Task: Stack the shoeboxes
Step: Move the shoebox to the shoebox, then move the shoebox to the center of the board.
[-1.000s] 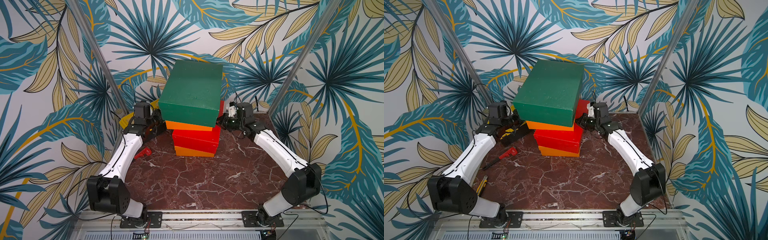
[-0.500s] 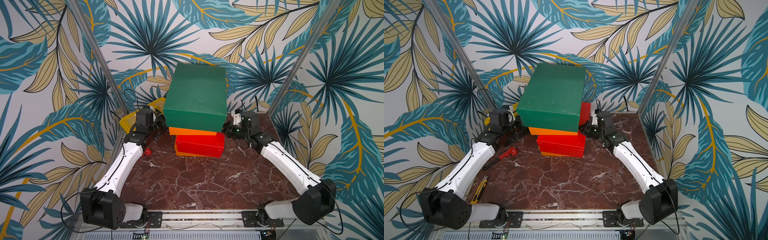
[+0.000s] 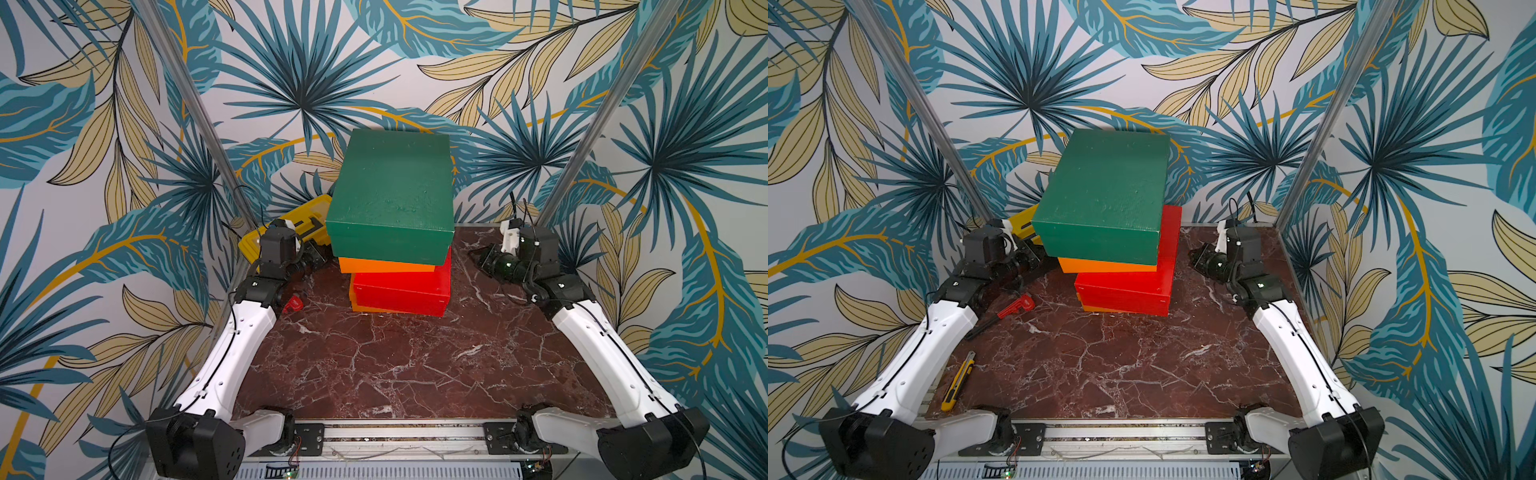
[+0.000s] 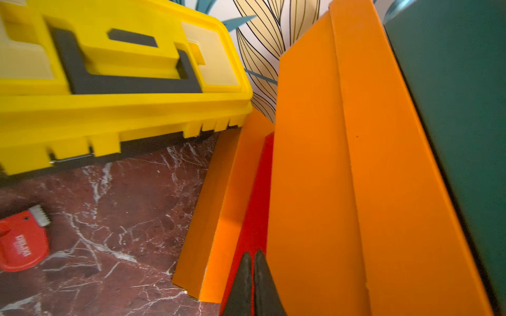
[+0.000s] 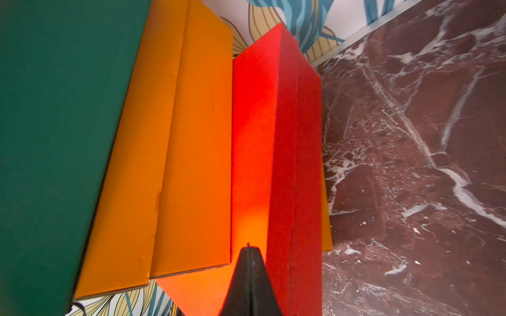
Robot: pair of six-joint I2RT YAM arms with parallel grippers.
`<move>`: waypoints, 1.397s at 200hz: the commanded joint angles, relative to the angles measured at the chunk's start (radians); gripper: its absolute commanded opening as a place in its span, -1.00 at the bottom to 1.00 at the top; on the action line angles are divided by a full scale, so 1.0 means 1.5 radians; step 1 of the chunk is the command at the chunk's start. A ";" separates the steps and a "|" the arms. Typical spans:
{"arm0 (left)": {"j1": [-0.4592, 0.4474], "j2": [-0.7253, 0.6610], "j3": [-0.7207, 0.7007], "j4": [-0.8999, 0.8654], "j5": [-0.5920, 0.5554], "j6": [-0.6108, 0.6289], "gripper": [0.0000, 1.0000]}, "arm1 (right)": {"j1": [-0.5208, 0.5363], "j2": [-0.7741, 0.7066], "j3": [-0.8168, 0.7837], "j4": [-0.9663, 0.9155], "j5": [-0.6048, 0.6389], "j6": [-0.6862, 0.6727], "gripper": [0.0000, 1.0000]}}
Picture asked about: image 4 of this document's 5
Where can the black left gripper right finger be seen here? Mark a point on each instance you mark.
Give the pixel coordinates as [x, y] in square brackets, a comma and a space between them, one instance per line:
[266, 298]

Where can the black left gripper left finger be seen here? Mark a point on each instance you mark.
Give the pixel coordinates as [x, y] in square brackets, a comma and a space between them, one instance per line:
[239, 301]

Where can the red shoebox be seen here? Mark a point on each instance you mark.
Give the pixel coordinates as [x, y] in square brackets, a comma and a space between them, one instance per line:
[253, 235]

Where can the green shoebox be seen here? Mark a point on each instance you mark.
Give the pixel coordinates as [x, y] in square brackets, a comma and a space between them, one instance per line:
[452, 56]

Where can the yellow and black toolbox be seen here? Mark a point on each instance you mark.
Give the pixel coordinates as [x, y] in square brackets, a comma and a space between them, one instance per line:
[86, 82]

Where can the orange shoebox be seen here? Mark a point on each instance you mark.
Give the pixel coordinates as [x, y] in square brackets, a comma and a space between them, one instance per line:
[361, 221]
[209, 247]

